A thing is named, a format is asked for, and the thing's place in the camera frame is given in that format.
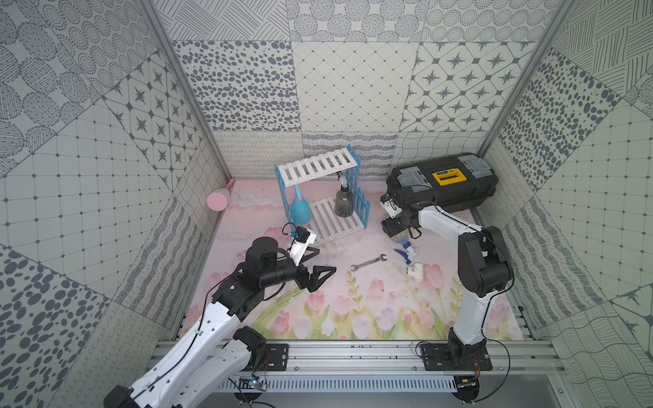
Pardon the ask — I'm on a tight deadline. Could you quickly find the clear blue spray bottle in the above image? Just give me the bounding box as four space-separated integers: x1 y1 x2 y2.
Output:
392 229 418 265

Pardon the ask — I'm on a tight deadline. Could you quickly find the teal pink spray bottle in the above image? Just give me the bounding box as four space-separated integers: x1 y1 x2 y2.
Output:
290 185 312 226

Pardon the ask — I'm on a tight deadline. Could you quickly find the blue and white slatted shelf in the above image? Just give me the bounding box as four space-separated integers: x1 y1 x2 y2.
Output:
274 146 371 245

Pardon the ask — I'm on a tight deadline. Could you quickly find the smoky grey spray bottle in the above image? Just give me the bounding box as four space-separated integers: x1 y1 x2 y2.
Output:
334 172 354 218

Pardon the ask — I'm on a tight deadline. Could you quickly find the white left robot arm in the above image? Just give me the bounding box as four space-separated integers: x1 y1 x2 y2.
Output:
103 236 337 407

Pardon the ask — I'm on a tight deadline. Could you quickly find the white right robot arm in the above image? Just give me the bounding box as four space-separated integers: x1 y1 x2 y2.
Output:
381 199 514 367

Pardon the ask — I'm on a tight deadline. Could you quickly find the silver open-end wrench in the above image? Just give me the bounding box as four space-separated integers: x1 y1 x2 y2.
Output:
350 253 387 272

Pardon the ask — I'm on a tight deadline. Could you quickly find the white pipe fitting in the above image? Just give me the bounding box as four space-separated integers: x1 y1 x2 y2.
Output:
406 263 424 283

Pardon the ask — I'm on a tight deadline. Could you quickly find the floral pink table mat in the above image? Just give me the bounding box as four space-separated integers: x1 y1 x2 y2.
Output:
188 177 526 342

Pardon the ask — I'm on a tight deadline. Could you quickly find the black toolbox yellow label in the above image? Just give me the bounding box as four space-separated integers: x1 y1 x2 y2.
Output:
384 154 498 213

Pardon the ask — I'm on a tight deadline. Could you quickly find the small green circuit board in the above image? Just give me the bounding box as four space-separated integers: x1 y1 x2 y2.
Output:
237 376 268 393

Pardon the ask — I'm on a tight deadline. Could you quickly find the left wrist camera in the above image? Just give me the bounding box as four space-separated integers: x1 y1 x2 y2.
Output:
281 226 317 267

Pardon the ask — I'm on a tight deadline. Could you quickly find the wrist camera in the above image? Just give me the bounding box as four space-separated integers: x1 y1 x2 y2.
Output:
281 226 317 267
380 195 402 219

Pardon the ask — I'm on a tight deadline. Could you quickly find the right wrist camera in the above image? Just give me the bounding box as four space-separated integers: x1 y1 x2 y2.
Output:
380 195 402 219

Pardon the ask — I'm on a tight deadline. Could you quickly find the aluminium mounting rail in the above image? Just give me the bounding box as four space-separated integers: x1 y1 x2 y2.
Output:
152 340 567 394

